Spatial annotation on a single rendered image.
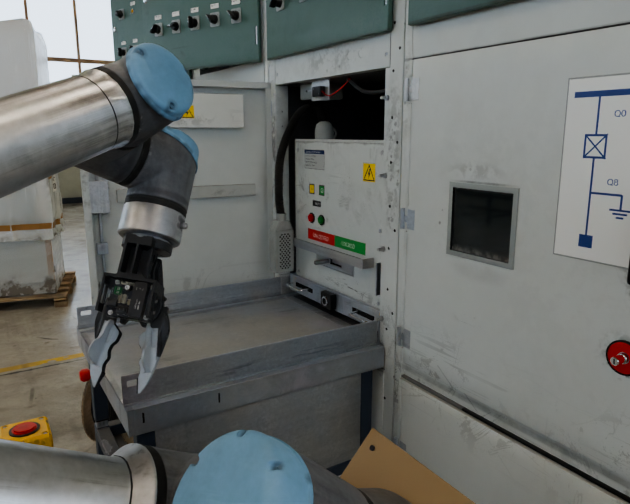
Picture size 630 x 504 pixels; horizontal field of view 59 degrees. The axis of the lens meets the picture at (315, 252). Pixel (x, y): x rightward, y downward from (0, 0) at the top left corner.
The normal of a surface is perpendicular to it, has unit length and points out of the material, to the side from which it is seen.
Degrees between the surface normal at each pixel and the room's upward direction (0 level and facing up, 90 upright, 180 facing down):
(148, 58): 66
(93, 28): 90
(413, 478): 47
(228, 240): 90
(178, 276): 90
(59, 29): 90
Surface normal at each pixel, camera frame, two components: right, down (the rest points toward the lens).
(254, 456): -0.57, -0.60
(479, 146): -0.85, 0.11
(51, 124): 0.77, -0.18
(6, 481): 0.74, -0.44
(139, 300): 0.07, -0.26
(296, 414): 0.53, 0.18
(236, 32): -0.61, 0.17
